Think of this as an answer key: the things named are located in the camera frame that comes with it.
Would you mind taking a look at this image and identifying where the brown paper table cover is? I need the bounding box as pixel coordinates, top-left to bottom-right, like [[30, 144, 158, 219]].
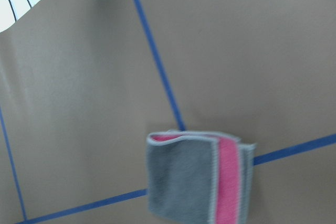
[[1, 0, 335, 223]]

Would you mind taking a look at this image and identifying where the pink square towel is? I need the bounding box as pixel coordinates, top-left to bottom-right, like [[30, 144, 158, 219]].
[[146, 131, 256, 223]]

